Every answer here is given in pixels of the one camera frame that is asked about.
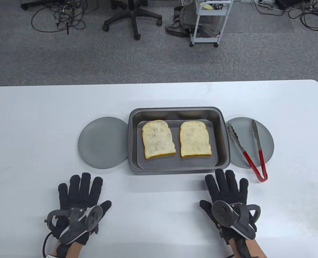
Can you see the person's left hand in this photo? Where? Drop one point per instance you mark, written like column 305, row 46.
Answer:
column 78, row 193

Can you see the person's right hand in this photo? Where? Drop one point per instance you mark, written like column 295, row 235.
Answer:
column 226, row 188

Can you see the dark metal baking tray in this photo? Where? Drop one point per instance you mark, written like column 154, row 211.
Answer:
column 175, row 165

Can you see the grey round plate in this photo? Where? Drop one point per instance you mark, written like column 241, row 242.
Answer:
column 102, row 142
column 245, row 134

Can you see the white toast slice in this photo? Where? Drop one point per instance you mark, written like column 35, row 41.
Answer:
column 157, row 139
column 195, row 139

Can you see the person's left forearm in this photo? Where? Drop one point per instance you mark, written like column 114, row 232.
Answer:
column 73, row 251

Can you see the grey white right hand controller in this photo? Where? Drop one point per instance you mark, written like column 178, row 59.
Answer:
column 222, row 211

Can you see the grey white hand controller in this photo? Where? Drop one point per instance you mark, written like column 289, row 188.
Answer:
column 93, row 215
column 222, row 211

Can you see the grey white left hand controller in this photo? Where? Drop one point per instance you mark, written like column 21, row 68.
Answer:
column 93, row 215

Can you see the white utility cart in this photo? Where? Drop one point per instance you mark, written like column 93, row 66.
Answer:
column 204, row 40

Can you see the grey backpack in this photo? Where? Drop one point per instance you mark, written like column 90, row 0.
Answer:
column 185, row 16

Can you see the black office chair base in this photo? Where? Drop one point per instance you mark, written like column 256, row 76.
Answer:
column 134, row 18

